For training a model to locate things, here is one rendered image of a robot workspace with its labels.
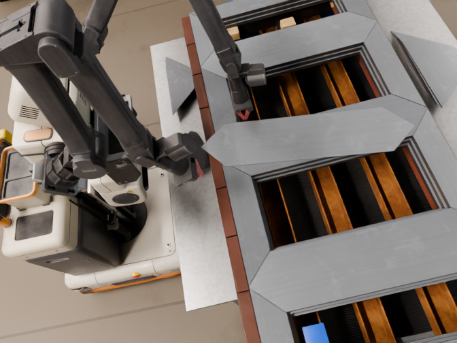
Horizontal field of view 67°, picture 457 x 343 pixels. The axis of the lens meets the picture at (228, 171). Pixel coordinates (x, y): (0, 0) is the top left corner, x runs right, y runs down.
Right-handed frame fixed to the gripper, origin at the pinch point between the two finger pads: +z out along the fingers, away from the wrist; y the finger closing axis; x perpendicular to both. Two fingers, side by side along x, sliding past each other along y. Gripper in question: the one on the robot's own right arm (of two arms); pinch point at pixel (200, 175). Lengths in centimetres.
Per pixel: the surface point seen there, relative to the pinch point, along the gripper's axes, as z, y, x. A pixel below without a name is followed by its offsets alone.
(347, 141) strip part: 33, 7, -40
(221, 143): 14.5, 17.4, -1.3
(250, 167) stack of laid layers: 18.3, 5.1, -8.7
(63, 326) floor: 45, -22, 137
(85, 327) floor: 51, -25, 125
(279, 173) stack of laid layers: 24.3, 1.6, -16.4
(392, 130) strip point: 40, 7, -54
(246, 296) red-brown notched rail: 17.6, -35.6, 2.1
